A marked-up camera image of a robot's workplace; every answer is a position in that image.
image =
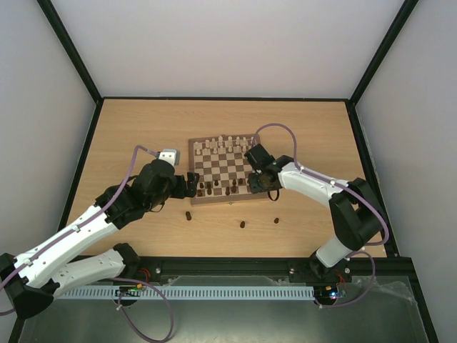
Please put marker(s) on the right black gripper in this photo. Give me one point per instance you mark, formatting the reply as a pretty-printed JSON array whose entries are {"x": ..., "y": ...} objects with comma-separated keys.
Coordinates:
[{"x": 257, "y": 157}]

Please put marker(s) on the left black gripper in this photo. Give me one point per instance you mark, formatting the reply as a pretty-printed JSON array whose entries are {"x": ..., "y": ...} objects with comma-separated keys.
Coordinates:
[{"x": 181, "y": 192}]

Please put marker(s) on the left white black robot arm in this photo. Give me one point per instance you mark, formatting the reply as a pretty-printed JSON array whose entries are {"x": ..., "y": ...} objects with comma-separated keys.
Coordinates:
[{"x": 117, "y": 207}]

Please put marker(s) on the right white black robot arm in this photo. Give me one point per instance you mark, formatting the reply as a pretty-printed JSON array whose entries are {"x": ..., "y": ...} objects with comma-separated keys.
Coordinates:
[{"x": 355, "y": 211}]

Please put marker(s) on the wooden chess board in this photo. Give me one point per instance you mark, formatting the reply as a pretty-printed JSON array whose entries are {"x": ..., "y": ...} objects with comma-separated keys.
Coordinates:
[{"x": 224, "y": 168}]

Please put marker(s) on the light pieces back rows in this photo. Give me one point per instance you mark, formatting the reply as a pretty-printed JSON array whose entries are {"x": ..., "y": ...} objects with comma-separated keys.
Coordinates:
[{"x": 222, "y": 144}]

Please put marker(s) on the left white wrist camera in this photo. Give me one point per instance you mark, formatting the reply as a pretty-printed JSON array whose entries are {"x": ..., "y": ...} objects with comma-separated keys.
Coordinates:
[{"x": 172, "y": 156}]

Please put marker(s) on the white slotted cable duct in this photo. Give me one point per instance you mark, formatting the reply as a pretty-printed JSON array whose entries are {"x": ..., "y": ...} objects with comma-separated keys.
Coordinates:
[{"x": 113, "y": 292}]

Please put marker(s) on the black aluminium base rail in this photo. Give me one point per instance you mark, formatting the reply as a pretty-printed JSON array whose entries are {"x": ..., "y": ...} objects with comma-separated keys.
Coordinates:
[{"x": 221, "y": 266}]

